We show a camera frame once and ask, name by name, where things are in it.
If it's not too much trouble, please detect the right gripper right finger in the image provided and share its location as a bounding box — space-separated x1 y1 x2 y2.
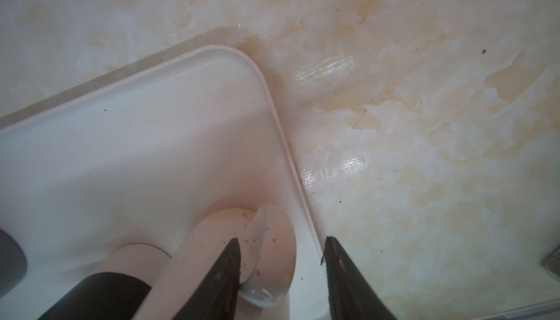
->
322 236 396 320

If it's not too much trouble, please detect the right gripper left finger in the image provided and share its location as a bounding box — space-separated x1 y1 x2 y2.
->
173 238 242 319

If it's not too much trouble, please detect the white mug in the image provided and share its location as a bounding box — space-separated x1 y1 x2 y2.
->
94 205 297 319

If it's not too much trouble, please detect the translucent plastic tray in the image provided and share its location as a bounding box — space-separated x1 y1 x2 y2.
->
1 45 329 319

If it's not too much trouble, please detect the black mug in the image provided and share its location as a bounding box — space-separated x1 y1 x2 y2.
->
0 231 28 298

